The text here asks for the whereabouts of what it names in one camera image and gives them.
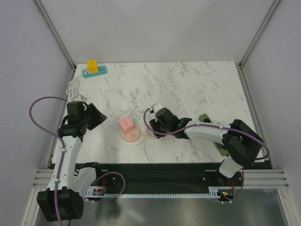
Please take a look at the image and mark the yellow cube plug adapter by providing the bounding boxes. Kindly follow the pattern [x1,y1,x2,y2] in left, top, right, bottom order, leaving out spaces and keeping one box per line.
[87,59,99,73]

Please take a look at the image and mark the teal power strip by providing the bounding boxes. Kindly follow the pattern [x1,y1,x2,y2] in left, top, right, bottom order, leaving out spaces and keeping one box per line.
[81,65,109,79]

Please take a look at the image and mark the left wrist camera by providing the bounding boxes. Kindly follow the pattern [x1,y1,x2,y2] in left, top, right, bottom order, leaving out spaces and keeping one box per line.
[149,103,163,114]

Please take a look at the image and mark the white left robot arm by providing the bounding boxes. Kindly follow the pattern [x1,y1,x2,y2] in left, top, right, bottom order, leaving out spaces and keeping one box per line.
[37,101,107,225]

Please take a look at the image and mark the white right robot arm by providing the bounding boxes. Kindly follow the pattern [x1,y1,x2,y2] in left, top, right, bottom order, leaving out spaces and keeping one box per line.
[143,104,264,186]

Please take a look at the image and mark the white power strip cable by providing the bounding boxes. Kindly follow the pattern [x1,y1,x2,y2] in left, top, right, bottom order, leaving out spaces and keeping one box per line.
[66,78,87,102]

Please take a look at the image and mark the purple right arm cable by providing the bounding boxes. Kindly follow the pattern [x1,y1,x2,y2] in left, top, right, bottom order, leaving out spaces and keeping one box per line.
[150,122,270,205]

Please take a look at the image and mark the pink round power socket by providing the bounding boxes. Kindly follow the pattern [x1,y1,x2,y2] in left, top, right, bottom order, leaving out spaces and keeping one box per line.
[121,125,141,143]

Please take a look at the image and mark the pink coiled cable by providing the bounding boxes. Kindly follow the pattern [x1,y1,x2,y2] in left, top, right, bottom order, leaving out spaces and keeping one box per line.
[140,113,157,140]

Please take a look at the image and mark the white cable duct rail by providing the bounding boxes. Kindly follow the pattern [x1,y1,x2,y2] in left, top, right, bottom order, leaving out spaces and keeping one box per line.
[85,186,235,201]

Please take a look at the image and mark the pink cube plug adapter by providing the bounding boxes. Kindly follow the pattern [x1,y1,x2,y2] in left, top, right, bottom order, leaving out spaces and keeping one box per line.
[119,117,135,133]

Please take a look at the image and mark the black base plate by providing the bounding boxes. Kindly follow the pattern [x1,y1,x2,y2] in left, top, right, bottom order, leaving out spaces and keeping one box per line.
[94,163,242,188]

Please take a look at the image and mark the green power strip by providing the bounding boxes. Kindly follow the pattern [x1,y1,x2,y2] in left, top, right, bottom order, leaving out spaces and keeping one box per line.
[198,114,229,157]

